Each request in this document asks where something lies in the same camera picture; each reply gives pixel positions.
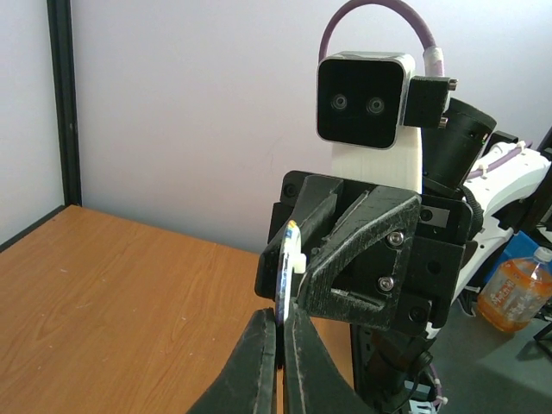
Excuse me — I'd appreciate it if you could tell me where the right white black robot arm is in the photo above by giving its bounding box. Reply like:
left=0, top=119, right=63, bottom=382
left=254, top=141, right=551, bottom=340

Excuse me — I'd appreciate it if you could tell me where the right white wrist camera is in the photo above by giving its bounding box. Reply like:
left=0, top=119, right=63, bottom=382
left=316, top=47, right=457, bottom=192

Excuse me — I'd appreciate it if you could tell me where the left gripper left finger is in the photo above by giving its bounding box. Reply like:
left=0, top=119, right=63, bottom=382
left=188, top=308, right=277, bottom=414

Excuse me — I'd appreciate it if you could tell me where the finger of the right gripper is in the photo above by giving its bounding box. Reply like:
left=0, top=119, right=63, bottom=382
left=299, top=186, right=421, bottom=330
left=292, top=175, right=344, bottom=267

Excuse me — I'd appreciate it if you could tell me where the orange drink plastic bottle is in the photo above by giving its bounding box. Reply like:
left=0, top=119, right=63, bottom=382
left=477, top=247, right=551, bottom=333

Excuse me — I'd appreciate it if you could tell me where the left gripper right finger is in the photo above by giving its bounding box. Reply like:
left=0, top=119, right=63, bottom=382
left=283, top=302, right=374, bottom=414

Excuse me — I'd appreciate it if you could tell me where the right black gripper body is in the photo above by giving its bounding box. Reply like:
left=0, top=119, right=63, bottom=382
left=254, top=99, right=496, bottom=336

